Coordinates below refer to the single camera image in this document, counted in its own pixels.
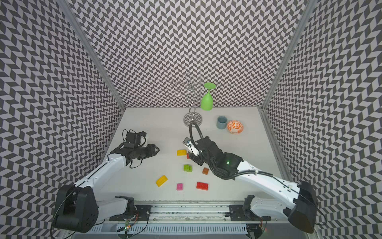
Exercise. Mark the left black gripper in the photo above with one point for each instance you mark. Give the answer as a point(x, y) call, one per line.
point(151, 150)

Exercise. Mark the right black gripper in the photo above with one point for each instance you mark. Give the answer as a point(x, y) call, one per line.
point(196, 159)

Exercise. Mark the yellow long lego brick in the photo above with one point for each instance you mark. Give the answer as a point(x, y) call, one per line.
point(163, 179)

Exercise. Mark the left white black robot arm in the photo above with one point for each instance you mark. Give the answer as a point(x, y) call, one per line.
point(77, 208)

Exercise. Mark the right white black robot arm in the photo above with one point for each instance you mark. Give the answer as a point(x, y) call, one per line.
point(296, 202)

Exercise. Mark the brown lego brick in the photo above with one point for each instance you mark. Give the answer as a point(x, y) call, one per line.
point(205, 171)

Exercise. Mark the yellow curved lego brick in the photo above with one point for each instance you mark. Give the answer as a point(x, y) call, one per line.
point(182, 152)

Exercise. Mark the red long lego brick front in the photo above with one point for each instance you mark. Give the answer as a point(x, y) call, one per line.
point(202, 186)

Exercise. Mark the pink lego brick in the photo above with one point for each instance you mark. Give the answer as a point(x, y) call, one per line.
point(179, 187)

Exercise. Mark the grey blue cup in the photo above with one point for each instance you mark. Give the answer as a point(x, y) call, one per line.
point(221, 122)

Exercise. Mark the orange patterned small bowl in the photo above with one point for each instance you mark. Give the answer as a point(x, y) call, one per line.
point(235, 127)

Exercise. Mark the green plastic wine glass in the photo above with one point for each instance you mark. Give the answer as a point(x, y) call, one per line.
point(207, 100)

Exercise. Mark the chrome mug tree stand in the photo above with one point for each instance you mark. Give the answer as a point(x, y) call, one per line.
point(188, 86)

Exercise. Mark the white vent grille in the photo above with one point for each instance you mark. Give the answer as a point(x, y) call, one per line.
point(170, 229)

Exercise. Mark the aluminium front rail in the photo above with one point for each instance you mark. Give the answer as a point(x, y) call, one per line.
point(201, 212)

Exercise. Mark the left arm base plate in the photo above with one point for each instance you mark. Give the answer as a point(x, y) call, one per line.
point(136, 213)

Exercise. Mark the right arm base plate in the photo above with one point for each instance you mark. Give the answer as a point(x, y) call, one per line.
point(240, 213)

